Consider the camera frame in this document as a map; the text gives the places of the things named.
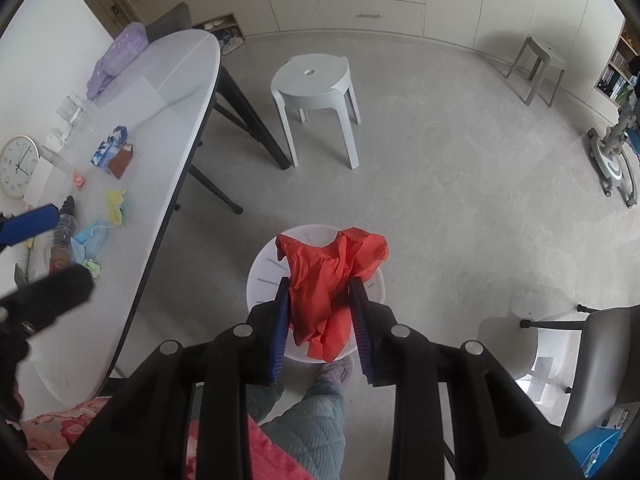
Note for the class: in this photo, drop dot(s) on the white box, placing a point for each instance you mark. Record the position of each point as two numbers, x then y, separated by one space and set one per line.
56 140

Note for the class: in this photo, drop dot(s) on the white oval table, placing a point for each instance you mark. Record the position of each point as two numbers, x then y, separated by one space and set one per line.
162 98

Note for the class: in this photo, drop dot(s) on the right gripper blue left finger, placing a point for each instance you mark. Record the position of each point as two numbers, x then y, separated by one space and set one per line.
279 326

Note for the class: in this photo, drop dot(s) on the quilted grey trouser leg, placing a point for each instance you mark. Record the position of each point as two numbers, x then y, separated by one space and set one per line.
307 441

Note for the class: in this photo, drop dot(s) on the dark grey chair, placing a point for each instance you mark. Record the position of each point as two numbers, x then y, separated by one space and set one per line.
175 20

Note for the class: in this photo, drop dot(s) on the round wall clock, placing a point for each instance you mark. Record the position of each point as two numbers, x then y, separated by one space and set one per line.
19 159

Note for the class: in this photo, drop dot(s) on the fan base stand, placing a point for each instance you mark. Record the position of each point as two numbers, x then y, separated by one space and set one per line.
608 151

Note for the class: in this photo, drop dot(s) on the purple tissue pack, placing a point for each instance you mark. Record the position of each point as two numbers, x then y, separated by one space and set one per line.
126 47

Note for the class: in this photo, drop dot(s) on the pink crumpled paper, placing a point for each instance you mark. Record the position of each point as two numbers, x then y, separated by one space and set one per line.
78 179

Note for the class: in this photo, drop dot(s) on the red plastic bag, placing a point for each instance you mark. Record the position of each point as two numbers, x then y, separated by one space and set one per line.
322 261

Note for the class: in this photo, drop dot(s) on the white trash bin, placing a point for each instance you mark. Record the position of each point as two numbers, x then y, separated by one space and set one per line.
263 281

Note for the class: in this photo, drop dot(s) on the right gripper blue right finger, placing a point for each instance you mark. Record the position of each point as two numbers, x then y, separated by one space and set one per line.
358 306

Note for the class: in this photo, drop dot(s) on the brown snack wrapper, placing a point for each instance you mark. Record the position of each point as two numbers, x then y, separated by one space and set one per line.
119 163

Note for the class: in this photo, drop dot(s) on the clear plastic bottle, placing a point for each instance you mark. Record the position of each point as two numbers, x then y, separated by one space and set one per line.
61 252

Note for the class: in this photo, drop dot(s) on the green crumpled paper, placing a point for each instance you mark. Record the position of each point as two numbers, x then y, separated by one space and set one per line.
93 267

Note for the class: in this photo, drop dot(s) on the white plastic stool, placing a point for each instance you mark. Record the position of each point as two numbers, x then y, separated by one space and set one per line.
317 81

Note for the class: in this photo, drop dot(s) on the grey stool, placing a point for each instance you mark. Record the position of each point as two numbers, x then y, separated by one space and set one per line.
547 56

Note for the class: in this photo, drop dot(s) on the clear glass container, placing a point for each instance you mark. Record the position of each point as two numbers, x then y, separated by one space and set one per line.
73 111

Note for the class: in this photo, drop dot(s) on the grey office chair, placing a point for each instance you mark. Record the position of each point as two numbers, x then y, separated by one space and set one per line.
607 371

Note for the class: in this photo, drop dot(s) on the blue snack wrapper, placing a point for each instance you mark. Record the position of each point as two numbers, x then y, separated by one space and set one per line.
110 147

